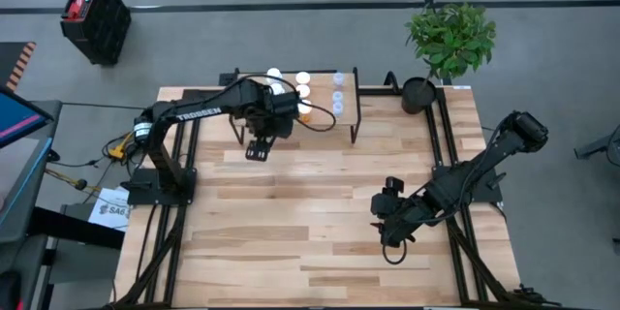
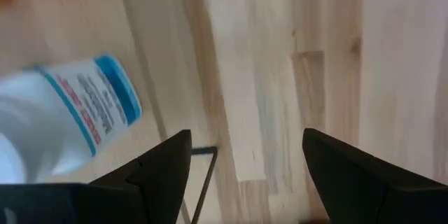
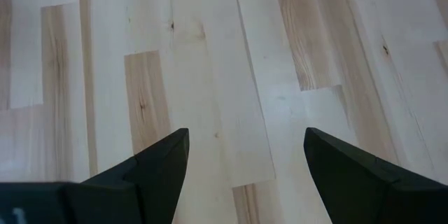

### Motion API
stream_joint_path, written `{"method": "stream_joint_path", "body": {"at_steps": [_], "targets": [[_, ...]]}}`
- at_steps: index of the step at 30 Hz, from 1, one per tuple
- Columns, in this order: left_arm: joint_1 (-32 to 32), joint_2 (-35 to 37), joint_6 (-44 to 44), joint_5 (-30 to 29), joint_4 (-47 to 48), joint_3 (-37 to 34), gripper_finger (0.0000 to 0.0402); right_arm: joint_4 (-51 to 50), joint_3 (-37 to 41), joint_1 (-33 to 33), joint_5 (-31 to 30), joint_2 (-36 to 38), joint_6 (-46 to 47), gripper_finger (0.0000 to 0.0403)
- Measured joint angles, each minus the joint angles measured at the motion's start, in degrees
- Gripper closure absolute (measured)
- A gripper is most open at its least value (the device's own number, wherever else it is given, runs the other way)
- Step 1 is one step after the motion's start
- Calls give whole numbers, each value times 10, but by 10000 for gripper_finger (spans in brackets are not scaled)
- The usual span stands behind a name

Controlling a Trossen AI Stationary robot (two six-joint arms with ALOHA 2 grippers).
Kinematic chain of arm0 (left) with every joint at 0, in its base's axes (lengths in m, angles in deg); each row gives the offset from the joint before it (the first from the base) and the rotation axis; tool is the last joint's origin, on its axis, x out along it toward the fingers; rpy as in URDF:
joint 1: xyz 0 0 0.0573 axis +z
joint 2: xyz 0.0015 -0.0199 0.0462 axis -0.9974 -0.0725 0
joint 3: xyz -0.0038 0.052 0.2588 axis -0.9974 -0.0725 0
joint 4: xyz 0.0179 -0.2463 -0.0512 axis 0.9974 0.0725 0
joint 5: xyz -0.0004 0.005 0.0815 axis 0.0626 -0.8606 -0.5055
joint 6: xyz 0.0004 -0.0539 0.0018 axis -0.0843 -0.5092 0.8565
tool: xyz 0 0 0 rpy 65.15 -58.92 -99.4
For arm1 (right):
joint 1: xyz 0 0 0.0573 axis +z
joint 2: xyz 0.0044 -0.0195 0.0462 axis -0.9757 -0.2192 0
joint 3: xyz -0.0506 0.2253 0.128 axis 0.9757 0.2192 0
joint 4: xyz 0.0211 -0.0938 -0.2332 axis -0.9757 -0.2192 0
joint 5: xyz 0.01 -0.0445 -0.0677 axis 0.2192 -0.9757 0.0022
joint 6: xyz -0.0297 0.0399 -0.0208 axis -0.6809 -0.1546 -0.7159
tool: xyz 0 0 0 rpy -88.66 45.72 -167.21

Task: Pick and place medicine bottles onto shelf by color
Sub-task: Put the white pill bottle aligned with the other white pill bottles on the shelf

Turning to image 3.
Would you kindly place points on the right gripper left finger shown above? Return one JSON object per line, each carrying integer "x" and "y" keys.
{"x": 140, "y": 189}

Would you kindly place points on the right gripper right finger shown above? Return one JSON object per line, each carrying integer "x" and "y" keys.
{"x": 364, "y": 189}

